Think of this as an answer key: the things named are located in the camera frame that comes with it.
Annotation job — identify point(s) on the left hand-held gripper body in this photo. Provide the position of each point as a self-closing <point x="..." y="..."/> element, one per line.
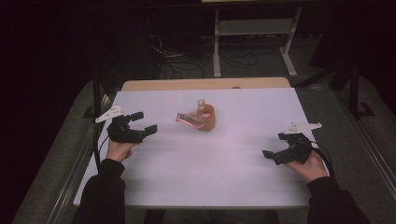
<point x="124" y="133"/>

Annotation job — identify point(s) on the person's right hand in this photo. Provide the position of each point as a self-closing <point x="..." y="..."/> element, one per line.
<point x="309" y="169"/>

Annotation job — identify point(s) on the person's left hand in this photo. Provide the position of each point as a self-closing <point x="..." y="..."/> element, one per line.
<point x="120" y="151"/>

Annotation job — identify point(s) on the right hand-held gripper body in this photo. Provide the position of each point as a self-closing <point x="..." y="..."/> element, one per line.
<point x="295" y="149"/>

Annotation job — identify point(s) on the brown cup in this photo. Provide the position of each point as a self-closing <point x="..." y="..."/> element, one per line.
<point x="208" y="119"/>

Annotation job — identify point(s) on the wooden table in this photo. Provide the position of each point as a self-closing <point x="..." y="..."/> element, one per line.
<point x="186" y="84"/>

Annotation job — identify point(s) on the aluminium rail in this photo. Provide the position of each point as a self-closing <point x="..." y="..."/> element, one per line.
<point x="67" y="193"/>
<point x="373" y="155"/>

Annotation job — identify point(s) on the pink hairbrush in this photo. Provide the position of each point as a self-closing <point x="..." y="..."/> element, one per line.
<point x="190" y="119"/>

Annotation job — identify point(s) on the white metal desk frame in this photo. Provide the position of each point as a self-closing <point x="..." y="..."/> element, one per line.
<point x="255" y="27"/>

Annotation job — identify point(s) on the black metal stand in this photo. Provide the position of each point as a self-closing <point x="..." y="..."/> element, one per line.
<point x="355" y="93"/>
<point x="97" y="99"/>

